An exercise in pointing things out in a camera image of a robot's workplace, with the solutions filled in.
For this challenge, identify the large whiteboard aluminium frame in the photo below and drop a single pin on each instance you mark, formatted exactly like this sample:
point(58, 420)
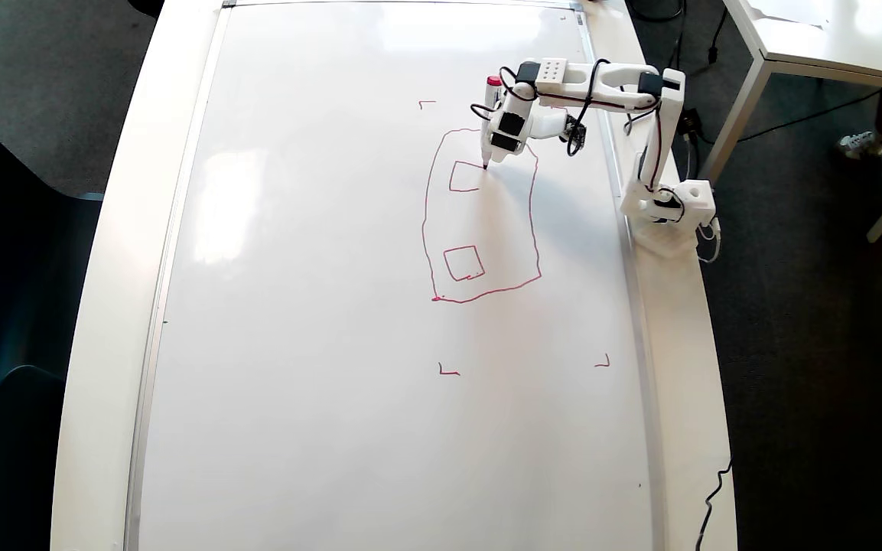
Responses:
point(318, 306)

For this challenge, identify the white marker pen red ends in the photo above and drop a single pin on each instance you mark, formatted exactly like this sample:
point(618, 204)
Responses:
point(491, 115)

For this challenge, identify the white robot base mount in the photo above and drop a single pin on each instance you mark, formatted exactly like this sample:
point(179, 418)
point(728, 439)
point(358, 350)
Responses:
point(666, 229)

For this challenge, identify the wrist camera on white bracket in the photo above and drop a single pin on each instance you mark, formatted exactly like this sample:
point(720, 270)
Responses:
point(577, 134)

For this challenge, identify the grey sneaker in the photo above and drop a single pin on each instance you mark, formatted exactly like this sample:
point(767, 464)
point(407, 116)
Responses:
point(861, 144)

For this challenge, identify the black power adapter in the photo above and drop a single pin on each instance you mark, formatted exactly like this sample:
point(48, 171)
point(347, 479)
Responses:
point(690, 122)

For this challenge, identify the white gripper black motors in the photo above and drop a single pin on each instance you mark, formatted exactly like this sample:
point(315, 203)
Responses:
point(503, 144)

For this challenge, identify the white side table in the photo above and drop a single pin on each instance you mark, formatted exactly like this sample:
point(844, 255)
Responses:
point(831, 38)

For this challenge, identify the dark blue chair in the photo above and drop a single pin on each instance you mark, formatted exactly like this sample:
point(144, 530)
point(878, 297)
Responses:
point(4, 260)
point(146, 6)
point(12, 467)

